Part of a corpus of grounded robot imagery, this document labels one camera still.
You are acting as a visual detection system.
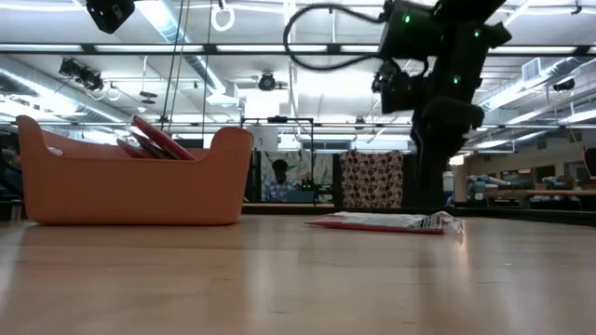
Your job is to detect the black camera with cable loop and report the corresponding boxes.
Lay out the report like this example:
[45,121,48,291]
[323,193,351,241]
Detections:
[370,59,397,96]

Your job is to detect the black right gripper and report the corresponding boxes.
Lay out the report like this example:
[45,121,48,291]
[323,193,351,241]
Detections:
[380,69,427,116]

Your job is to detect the black panel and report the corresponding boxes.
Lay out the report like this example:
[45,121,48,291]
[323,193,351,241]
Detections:
[402,153,420,208]

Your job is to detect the person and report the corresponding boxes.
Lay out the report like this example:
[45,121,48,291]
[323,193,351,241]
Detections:
[260,157,301,204]

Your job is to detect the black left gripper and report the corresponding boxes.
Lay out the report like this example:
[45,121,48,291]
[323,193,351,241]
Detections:
[85,0,137,35]

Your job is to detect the thin black hanging cable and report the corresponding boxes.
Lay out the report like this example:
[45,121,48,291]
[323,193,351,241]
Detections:
[159,0,194,120]

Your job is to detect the round black overhead camera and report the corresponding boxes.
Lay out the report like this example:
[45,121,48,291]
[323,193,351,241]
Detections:
[257,72,278,93]

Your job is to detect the wooden background table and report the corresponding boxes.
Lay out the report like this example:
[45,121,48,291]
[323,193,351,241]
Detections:
[483,187,596,199]

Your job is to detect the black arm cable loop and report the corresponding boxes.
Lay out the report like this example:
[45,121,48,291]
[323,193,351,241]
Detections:
[282,3,390,73]

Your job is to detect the orange plastic basket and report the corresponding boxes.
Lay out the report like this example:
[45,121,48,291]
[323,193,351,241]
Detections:
[15,114,255,227]

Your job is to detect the red popcorn bag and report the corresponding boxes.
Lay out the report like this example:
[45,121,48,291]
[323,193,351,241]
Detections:
[131,131,181,161]
[115,138,151,160]
[305,210,466,236]
[131,114,198,162]

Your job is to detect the black frame-mounted device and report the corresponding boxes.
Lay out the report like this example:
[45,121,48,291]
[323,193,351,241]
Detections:
[58,57,105,93]

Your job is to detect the black stand frame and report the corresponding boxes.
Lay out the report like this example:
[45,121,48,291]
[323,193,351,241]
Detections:
[240,115,317,207]

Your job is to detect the circle-patterned cloth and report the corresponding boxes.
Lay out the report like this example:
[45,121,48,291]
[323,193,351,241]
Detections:
[338,150,405,209]

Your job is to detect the white hanging ring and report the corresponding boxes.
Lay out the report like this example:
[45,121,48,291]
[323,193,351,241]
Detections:
[210,0,237,34]

